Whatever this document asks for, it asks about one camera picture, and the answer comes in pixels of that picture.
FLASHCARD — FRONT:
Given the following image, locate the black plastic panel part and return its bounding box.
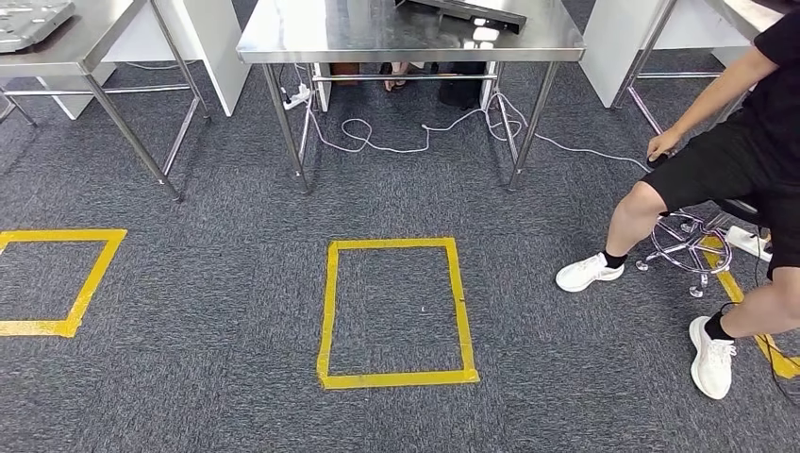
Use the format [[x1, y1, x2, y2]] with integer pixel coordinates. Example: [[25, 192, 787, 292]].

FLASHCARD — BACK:
[[394, 0, 528, 36]]

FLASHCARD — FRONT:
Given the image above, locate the stainless steel workbench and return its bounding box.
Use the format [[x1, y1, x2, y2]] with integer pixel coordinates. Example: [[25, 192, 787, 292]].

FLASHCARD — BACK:
[[236, 0, 587, 195]]

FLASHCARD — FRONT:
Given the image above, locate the grey metal plate part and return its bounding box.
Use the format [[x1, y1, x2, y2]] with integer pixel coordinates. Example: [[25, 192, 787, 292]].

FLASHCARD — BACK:
[[0, 0, 77, 55]]

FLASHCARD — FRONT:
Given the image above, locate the person's foot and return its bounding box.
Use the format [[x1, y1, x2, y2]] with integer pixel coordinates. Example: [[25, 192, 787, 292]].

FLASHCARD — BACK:
[[381, 60, 412, 93]]

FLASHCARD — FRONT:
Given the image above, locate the black bag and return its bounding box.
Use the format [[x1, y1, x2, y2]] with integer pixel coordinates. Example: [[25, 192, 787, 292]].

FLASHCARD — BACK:
[[437, 60, 489, 110]]

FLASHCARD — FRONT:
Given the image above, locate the brown box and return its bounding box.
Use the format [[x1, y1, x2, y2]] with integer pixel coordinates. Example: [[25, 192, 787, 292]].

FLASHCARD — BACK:
[[329, 62, 361, 88]]

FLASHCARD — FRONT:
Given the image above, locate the white power strip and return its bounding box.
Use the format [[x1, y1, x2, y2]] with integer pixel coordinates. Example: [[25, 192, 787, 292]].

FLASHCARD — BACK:
[[725, 225, 774, 262], [279, 84, 312, 112]]

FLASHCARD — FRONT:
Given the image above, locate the white desk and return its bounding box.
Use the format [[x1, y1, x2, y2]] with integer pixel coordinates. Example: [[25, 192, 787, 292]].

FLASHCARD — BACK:
[[577, 0, 751, 109], [36, 0, 253, 121]]

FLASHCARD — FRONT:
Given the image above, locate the stainless steel table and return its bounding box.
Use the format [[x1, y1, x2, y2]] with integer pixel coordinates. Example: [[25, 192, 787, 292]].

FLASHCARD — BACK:
[[610, 0, 786, 136], [0, 0, 212, 205]]

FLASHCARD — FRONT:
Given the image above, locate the yellow floor tape square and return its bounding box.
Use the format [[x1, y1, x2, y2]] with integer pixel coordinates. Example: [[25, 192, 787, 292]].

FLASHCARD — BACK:
[[0, 228, 128, 339], [699, 234, 800, 380]]

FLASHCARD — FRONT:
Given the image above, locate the person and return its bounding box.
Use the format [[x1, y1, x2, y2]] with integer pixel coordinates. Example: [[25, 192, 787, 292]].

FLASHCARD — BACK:
[[555, 0, 800, 401]]

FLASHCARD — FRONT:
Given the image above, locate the white floor cable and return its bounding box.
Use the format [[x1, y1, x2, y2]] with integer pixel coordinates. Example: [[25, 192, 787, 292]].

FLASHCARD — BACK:
[[305, 92, 653, 174]]

